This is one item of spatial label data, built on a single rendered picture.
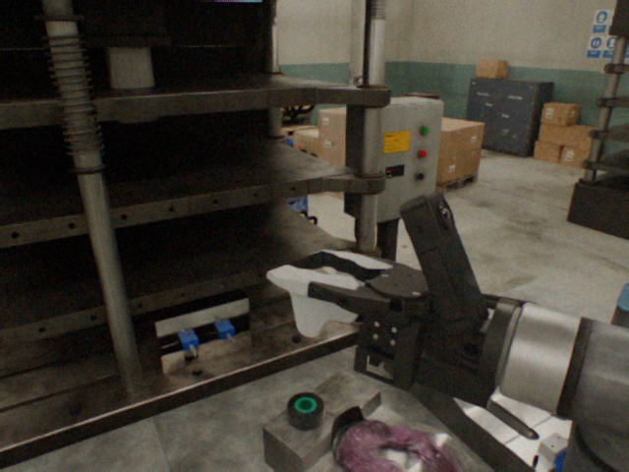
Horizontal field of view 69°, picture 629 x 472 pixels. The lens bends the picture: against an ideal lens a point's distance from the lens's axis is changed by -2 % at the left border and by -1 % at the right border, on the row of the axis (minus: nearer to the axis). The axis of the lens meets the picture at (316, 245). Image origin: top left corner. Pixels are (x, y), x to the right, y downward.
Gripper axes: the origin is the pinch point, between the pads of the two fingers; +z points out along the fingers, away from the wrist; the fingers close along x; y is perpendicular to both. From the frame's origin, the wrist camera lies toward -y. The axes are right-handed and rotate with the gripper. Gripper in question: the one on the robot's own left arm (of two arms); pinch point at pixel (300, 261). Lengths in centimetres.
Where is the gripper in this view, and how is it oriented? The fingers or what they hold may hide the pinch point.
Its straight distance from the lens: 45.5
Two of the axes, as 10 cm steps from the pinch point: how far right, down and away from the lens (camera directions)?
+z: -8.4, -2.2, 5.0
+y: -0.7, 9.5, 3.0
